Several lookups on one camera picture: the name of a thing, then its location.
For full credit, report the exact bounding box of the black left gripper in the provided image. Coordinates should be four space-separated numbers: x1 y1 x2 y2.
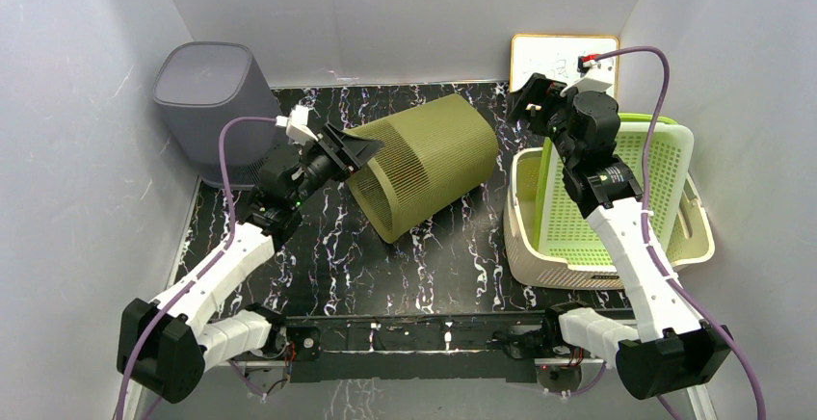
288 124 382 209

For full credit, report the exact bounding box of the olive green slatted bin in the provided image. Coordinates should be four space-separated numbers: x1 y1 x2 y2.
347 93 499 244

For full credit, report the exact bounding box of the lime green perforated basket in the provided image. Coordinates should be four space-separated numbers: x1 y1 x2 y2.
532 114 695 267

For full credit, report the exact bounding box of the grey slatted bin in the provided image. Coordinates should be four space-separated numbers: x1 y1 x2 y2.
152 41 285 190

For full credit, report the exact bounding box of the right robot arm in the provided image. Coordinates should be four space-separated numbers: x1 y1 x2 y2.
508 73 731 400

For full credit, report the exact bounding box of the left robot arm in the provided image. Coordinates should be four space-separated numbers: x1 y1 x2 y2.
117 123 383 404

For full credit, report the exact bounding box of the yellow framed whiteboard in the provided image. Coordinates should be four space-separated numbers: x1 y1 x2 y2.
509 34 619 98

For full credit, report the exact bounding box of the cream perforated plastic basket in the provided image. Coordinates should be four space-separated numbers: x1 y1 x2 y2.
503 147 715 290

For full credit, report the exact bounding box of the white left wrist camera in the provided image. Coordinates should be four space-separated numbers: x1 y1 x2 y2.
276 105 318 145

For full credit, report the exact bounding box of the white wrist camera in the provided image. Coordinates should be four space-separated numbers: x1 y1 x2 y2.
276 105 318 145
561 54 617 97

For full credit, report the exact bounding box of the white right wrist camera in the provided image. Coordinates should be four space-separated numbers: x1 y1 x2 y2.
561 54 617 97

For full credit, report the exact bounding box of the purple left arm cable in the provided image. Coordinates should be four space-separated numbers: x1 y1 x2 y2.
113 116 292 420

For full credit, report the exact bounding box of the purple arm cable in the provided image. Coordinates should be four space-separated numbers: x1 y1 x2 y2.
113 116 292 420
593 45 767 420

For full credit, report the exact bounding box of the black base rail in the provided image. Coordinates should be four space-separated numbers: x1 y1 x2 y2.
285 311 576 383

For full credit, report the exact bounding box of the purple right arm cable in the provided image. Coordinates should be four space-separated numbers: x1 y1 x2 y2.
593 45 767 420

